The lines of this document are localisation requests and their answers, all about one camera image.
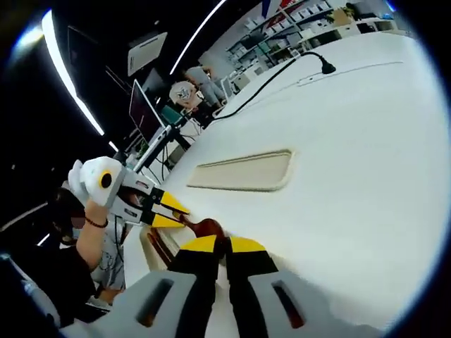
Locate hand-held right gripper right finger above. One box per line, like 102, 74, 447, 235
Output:
225, 236, 381, 338

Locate white ceiling light strip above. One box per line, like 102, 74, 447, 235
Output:
168, 0, 230, 75
41, 9, 106, 137

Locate dark bead bracelet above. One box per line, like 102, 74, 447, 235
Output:
84, 217, 109, 230

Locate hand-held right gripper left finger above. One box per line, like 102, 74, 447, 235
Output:
70, 234, 218, 338

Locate laptop on stand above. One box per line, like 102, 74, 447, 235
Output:
128, 79, 178, 153

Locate dark wooden chopsticks utensil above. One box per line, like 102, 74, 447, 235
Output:
145, 230, 176, 265

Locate black cable with plug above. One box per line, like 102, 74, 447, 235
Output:
210, 51, 337, 121

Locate white ceiling air conditioner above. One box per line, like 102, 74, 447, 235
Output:
127, 32, 169, 77

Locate person's left hand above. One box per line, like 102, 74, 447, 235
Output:
68, 158, 94, 207

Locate beige cutlery case lid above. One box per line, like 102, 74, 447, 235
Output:
185, 149, 297, 193

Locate storage shelves with white bins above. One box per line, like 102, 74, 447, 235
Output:
224, 0, 336, 68

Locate brown wooden spoon utensil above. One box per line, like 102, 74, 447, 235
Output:
174, 211, 232, 263

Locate person's grey printed shirt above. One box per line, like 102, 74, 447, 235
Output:
90, 220, 127, 294

